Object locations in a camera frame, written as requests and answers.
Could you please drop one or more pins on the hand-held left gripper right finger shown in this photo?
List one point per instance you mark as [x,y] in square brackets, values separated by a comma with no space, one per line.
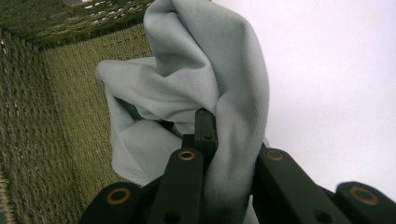
[264,145]

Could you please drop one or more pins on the light grey cloth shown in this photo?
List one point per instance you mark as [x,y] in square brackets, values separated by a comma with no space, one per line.
[199,77]

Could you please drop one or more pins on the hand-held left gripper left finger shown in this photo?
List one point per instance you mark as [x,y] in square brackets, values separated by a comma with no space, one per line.
[204,130]

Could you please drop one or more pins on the olive green woven basket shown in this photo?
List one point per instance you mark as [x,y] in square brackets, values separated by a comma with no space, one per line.
[46,109]

